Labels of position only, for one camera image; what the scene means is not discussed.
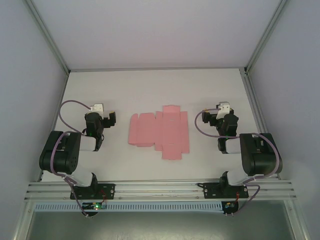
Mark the aluminium frame post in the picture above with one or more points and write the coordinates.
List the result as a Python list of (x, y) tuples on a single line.
[(46, 35), (266, 35)]

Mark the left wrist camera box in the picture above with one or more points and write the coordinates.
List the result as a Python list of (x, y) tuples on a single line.
[(97, 107)]

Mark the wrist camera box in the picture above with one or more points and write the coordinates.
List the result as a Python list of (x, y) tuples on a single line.
[(97, 107), (223, 110)]

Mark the aluminium table side rail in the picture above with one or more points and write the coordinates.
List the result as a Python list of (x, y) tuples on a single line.
[(53, 125), (257, 112)]

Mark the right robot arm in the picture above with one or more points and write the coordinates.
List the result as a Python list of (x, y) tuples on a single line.
[(260, 155)]

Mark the aluminium frame crossbar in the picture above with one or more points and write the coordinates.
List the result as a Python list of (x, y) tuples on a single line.
[(155, 69)]

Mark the pink paper box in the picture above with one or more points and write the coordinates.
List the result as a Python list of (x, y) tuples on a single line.
[(170, 132)]

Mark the small circuit board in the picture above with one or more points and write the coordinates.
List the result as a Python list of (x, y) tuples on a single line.
[(228, 205)]

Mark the circuit board with green light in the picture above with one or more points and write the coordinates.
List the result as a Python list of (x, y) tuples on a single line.
[(96, 206)]

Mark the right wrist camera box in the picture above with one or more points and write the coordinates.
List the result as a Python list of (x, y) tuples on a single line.
[(223, 110)]

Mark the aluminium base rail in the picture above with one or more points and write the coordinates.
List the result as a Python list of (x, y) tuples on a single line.
[(160, 191)]

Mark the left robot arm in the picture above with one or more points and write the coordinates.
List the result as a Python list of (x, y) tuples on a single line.
[(60, 152)]

